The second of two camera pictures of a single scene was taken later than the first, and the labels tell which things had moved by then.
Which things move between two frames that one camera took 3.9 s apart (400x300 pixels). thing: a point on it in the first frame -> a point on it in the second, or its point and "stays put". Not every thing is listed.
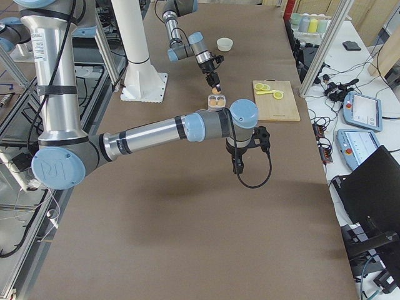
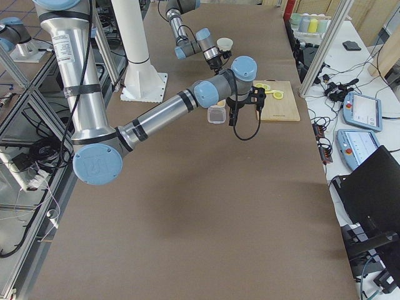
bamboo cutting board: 270,109 stays put
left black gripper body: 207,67 -> 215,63
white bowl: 225,44 stays put
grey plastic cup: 304,22 stays put
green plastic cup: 322,24 stays put
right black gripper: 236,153 -> 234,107
